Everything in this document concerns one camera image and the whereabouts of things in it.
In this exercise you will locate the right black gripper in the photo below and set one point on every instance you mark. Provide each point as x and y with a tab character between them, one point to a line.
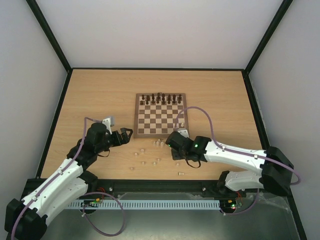
176	152

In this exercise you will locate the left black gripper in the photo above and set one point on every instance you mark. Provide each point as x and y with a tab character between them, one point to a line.
125	139

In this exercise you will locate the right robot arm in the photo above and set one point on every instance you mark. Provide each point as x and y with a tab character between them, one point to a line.
266	169

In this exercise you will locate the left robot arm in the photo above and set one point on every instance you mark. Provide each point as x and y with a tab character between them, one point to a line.
29	218

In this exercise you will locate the dark chess pieces row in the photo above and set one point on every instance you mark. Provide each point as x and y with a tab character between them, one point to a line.
161	98

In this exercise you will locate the wooden chessboard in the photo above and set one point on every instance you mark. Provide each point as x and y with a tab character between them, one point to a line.
158	121

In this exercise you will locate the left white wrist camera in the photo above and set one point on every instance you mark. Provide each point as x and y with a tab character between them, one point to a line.
109	122

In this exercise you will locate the black aluminium rail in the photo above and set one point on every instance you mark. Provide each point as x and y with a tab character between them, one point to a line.
204	188

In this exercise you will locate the light blue cable duct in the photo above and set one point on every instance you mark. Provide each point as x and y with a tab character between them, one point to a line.
146	205

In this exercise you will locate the black frame post left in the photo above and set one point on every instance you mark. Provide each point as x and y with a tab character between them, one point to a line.
38	14

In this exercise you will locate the black frame post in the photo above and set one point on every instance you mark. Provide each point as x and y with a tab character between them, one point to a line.
38	14
276	20

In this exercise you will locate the black frame post right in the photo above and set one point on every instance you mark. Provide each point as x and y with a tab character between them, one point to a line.
276	20

